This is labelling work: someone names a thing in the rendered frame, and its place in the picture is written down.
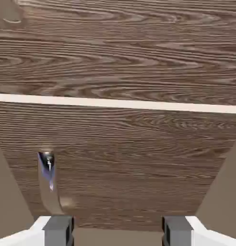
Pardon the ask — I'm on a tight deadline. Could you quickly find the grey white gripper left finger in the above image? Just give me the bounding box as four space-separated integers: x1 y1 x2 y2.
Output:
0 215 75 246

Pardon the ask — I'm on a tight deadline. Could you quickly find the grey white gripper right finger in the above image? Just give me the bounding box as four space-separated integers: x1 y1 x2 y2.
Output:
162 215 236 246

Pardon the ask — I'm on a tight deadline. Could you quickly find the brown wood cabinet door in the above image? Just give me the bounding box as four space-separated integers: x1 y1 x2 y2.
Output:
0 0 236 106
0 101 236 233

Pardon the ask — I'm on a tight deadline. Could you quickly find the brown wood cabinet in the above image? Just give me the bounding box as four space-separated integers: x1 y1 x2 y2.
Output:
0 0 236 246

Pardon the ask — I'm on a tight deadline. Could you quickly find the curved silver metal handle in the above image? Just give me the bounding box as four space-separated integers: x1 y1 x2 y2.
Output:
0 0 27 30
36 148 66 217

